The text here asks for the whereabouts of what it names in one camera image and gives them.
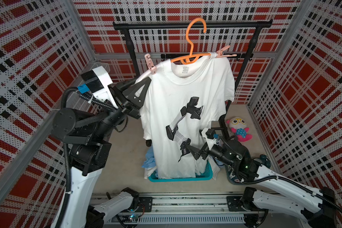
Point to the dark teal clothespin bin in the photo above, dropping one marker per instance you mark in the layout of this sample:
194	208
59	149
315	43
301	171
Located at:
231	177

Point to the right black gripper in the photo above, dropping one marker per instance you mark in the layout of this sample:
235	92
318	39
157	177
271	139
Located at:
204	151

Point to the white owl plush toy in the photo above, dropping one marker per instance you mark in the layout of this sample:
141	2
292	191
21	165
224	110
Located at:
239	128

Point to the white printed t-shirt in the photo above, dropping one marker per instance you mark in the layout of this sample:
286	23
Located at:
181	101

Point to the black wall hook rail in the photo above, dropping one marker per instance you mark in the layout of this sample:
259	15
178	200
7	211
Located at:
237	56

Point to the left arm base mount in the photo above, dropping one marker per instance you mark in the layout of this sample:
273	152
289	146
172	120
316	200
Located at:
142	204

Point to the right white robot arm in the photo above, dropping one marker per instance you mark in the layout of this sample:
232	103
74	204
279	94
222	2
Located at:
268	190

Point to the aluminium front rail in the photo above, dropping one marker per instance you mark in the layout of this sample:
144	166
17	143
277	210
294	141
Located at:
172	209

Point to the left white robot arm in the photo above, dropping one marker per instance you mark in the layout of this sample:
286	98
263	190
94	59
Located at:
86	149

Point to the teal flat tray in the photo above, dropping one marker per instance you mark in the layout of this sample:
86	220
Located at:
207	175

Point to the orange plastic hanger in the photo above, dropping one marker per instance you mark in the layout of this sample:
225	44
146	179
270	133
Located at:
192	57

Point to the light blue cloth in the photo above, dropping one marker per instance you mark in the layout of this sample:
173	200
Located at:
149	164

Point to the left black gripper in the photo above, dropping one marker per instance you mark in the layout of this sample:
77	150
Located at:
124	99

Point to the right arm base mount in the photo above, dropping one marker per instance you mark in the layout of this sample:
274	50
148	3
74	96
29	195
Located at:
235	204

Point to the white wire mesh basket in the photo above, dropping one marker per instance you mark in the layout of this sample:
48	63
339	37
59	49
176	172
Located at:
79	82

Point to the teal alarm clock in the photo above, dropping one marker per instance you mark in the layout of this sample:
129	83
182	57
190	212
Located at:
265	160

